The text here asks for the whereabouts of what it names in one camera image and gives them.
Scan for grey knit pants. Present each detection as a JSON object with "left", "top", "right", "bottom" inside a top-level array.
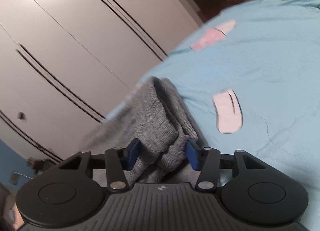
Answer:
[{"left": 79, "top": 77, "right": 208, "bottom": 185}]

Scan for light blue mushroom bedsheet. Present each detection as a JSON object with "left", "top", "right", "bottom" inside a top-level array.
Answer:
[{"left": 140, "top": 0, "right": 319, "bottom": 230}]

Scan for white wardrobe with black handles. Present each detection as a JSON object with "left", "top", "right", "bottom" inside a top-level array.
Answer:
[{"left": 1, "top": 0, "right": 202, "bottom": 162}]

